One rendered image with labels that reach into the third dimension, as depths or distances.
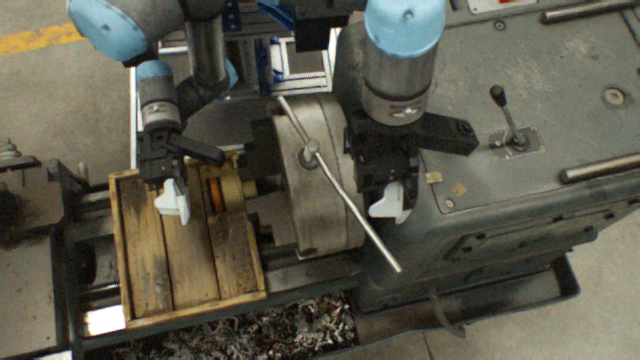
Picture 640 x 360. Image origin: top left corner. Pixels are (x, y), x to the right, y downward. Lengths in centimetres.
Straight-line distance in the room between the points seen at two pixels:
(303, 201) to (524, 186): 37
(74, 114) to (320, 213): 176
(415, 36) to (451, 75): 50
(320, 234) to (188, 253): 39
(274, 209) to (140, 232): 38
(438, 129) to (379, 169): 9
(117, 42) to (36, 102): 176
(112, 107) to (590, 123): 195
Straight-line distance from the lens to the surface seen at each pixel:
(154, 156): 112
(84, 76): 266
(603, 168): 103
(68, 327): 127
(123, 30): 92
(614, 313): 243
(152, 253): 130
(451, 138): 70
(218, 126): 216
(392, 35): 54
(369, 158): 69
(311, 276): 126
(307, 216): 96
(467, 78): 105
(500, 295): 168
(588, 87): 112
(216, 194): 106
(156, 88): 119
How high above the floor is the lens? 210
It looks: 68 degrees down
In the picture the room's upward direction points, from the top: 5 degrees clockwise
